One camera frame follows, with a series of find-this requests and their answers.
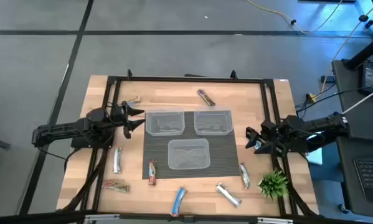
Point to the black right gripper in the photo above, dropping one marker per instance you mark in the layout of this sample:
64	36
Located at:
275	135

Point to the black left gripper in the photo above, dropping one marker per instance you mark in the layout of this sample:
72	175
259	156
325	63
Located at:
120	113

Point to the tan granola bar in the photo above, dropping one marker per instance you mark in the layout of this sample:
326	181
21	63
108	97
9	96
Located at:
134	99

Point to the blue silver granola bar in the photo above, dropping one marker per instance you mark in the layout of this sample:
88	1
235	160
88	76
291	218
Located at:
228	195
244	176

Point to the red blue granola bar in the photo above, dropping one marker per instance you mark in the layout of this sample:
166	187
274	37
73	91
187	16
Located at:
152	172

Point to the dark blue Chewy granola bar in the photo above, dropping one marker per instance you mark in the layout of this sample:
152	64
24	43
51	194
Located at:
206	97

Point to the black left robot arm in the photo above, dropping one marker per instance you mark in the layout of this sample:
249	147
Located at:
64	129

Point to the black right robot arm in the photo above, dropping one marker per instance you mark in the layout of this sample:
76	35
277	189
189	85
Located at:
317	125

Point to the white blue granola bar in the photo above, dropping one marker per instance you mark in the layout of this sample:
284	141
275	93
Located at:
257	145

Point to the silver green granola bar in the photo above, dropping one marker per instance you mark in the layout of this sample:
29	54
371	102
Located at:
117	160

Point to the light blue granola bar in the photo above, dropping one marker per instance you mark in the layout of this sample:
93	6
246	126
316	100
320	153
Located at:
177	202

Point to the clear plastic container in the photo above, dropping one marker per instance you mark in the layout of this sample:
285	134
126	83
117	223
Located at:
188	154
165	123
213	123

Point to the small green artificial plant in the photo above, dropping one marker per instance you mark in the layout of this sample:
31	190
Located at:
273	184

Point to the dark grey woven mat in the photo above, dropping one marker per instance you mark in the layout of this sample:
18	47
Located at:
155	155

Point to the yellow plug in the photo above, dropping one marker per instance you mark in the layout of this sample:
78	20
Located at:
311	98

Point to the black side desk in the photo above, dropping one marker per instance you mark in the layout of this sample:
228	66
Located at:
360	124

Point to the white rod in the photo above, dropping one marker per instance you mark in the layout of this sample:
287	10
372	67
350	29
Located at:
363	99

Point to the black laptop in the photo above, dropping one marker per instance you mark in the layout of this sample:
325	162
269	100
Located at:
371	179

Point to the black power adapter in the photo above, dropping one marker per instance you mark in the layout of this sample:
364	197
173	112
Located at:
370	77

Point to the black pole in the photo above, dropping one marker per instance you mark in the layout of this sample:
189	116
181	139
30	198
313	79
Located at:
365	53

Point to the black aluminium table frame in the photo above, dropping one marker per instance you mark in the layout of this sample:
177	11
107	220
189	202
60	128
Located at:
189	80

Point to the silver metal bracket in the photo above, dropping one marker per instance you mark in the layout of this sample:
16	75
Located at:
102	218
275	221

